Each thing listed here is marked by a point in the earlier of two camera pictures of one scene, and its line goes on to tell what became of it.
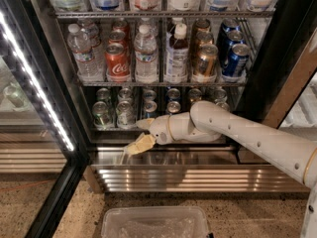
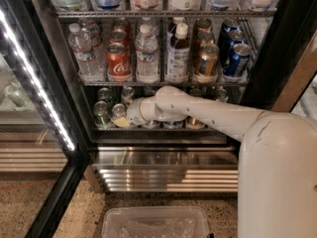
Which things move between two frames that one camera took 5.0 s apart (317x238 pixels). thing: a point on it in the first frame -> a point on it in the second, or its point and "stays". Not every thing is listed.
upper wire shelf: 163,14 stays
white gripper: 159,129 -> 133,113
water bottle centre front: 146,56 stays
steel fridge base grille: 184,169 stays
